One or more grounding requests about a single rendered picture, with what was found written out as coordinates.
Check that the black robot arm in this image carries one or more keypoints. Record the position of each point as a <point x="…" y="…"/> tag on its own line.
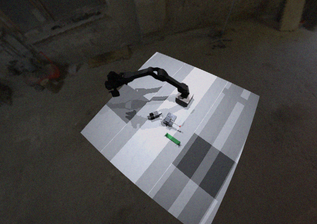
<point x="130" y="76"/>

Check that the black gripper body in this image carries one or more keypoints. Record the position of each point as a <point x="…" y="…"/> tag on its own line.
<point x="115" y="93"/>

